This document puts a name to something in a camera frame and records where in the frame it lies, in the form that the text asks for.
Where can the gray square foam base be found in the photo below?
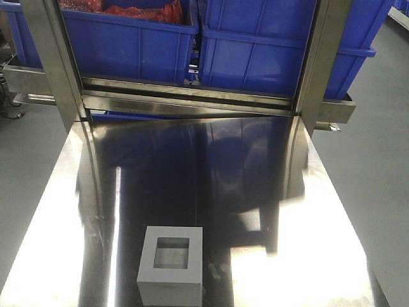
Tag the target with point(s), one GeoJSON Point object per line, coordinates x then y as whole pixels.
{"type": "Point", "coordinates": [171, 266]}

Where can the blue stacked bin right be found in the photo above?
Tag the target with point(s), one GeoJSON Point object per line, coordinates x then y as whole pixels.
{"type": "Point", "coordinates": [260, 45]}

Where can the blue bin with red contents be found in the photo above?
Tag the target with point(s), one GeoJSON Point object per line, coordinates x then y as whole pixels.
{"type": "Point", "coordinates": [118, 46]}

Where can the red mesh bags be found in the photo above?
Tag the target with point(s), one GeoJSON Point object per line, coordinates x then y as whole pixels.
{"type": "Point", "coordinates": [169, 13]}

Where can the stainless steel shelf frame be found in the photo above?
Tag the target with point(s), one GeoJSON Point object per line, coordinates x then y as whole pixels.
{"type": "Point", "coordinates": [59, 83]}

